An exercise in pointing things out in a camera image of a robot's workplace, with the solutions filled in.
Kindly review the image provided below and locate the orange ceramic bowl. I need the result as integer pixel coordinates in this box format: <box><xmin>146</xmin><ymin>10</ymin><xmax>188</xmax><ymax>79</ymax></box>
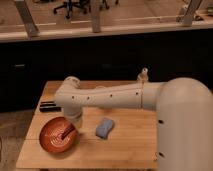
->
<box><xmin>39</xmin><ymin>117</ymin><xmax>78</xmax><ymax>154</ymax></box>

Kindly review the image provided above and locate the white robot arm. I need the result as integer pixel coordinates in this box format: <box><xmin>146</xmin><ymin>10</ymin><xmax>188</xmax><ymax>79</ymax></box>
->
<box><xmin>54</xmin><ymin>77</ymin><xmax>213</xmax><ymax>171</ymax></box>

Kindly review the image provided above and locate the blue sponge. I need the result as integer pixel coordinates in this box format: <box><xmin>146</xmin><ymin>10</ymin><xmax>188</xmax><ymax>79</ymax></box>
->
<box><xmin>95</xmin><ymin>118</ymin><xmax>114</xmax><ymax>139</ymax></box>

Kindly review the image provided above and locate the dark red pepper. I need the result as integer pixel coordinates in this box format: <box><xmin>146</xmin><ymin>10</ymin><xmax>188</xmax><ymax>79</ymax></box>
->
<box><xmin>61</xmin><ymin>127</ymin><xmax>75</xmax><ymax>140</ymax></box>

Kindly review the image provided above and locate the wooden table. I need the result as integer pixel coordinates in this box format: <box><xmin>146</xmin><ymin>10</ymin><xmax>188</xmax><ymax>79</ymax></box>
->
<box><xmin>16</xmin><ymin>81</ymin><xmax>157</xmax><ymax>170</ymax></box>

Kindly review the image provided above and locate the clear plastic bottle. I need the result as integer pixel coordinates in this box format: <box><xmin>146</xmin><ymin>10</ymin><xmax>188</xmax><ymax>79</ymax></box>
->
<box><xmin>137</xmin><ymin>68</ymin><xmax>149</xmax><ymax>82</ymax></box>

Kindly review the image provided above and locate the black rectangular case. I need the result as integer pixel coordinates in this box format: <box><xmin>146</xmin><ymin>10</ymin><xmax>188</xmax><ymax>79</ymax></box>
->
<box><xmin>39</xmin><ymin>101</ymin><xmax>61</xmax><ymax>112</ymax></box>

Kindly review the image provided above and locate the black office chair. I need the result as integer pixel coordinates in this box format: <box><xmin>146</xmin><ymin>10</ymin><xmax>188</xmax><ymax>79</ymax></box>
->
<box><xmin>53</xmin><ymin>0</ymin><xmax>90</xmax><ymax>19</ymax></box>

